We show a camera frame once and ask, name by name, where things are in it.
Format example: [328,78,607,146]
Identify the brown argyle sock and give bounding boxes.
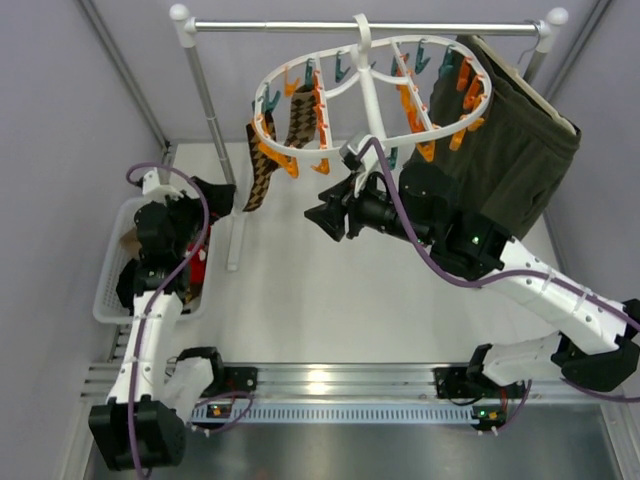
[243,121,280,212]
[285,86,317,148]

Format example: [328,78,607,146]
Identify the olive green shorts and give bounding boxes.
[433,36,581,239]

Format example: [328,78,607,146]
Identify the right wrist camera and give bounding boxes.
[339,133,386,198]

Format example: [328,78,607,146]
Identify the white hanger with metal hook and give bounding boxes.
[471,8,577,136]

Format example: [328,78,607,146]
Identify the white metal clothes rack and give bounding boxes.
[168,3,571,274]

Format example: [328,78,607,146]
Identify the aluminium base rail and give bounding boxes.
[79,360,626,426]

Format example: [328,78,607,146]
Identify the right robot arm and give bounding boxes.
[304,162,639,393]

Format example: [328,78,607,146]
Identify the red sock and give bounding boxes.
[189,245,208,285]

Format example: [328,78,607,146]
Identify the brown striped sock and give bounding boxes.
[119,228,142,260]

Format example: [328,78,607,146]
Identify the white oval clip hanger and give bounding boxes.
[251,14,493,178]

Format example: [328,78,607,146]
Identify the white laundry basket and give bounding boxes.
[93,197,216,325]

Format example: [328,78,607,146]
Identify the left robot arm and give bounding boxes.
[88,172,236,479]

